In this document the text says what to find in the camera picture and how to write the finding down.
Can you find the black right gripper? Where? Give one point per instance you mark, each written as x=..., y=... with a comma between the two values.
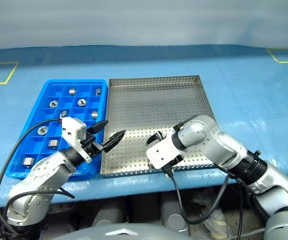
x=177, y=160

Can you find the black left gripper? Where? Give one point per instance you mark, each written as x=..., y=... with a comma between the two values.
x=91, y=146

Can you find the silver metal roller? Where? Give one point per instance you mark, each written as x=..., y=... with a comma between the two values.
x=82, y=102
x=63, y=114
x=43, y=130
x=98, y=91
x=53, y=103
x=28, y=161
x=94, y=114
x=72, y=91
x=53, y=143

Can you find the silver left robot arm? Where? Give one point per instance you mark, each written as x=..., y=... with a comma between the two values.
x=41, y=175

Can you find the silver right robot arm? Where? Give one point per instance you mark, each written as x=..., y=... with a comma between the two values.
x=209, y=140

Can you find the perforated steel tray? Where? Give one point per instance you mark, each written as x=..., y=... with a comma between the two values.
x=146, y=107

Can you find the blue plastic compartment tray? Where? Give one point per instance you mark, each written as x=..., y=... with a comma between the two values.
x=66, y=101

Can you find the small silver metal piece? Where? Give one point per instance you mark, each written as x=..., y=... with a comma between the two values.
x=149, y=164

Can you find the grey cylinder under table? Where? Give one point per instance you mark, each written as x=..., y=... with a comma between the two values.
x=109, y=216
x=175, y=217

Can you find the crumpled clear plastic wrap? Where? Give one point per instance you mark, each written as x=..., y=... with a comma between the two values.
x=212, y=215

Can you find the grey robot torso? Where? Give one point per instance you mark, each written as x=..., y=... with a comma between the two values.
x=134, y=233

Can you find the blue plastic table cover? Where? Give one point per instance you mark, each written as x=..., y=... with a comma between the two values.
x=259, y=112

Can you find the yellow tape square outline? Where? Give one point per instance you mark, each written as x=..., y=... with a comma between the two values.
x=12, y=72

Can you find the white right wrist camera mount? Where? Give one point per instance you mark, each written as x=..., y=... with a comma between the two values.
x=162, y=152

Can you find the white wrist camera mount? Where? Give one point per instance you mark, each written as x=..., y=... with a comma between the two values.
x=72, y=130
x=162, y=152

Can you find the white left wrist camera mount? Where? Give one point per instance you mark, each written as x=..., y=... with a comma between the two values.
x=72, y=130

